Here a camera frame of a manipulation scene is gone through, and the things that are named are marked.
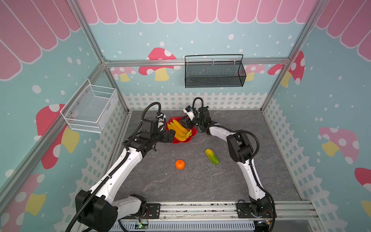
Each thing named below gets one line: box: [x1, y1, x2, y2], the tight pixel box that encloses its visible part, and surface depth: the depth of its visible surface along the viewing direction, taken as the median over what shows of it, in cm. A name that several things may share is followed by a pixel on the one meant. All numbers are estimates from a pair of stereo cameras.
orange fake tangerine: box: [174, 159, 186, 171], surface depth 90 cm
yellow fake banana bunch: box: [167, 119, 192, 142], surface depth 105 cm
